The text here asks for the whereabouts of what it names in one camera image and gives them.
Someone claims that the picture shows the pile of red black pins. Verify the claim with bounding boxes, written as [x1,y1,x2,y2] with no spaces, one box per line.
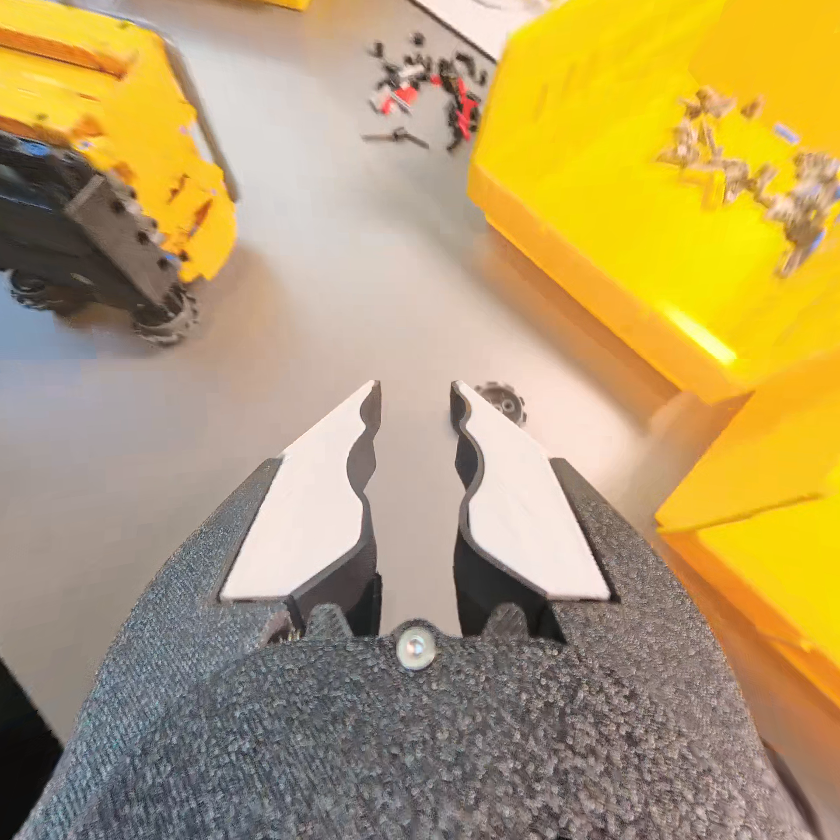
[366,29,492,153]

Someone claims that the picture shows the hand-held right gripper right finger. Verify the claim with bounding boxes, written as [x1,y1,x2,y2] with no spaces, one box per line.
[450,379,614,641]

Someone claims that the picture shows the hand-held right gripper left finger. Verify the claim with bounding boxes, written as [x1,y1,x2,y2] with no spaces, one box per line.
[218,379,384,636]

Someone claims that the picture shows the yellow plastic storage bin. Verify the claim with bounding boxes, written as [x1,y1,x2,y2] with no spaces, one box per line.
[466,0,840,406]
[655,351,840,706]

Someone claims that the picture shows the grey desk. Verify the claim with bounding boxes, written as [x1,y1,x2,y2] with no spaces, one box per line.
[0,0,840,828]

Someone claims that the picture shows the yellow black toy brick vehicle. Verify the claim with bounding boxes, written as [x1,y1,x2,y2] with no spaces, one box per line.
[0,0,240,329]

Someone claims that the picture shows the grey axle with black connector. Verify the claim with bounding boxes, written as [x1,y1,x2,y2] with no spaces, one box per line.
[361,126,431,152]

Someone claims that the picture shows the heap of grey brick parts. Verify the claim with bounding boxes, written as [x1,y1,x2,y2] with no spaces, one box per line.
[656,84,840,280]

